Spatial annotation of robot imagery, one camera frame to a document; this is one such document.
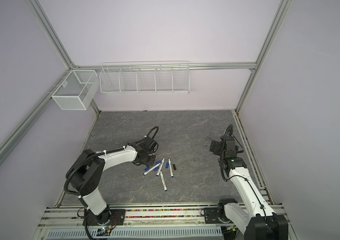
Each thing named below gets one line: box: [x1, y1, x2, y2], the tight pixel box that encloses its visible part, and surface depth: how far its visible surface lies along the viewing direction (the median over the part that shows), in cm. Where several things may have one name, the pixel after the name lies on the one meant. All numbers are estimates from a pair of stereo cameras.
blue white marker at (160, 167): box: [156, 157, 165, 177], surface depth 91 cm
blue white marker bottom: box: [160, 170, 168, 192], surface depth 86 cm
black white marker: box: [168, 158, 174, 178], surface depth 91 cm
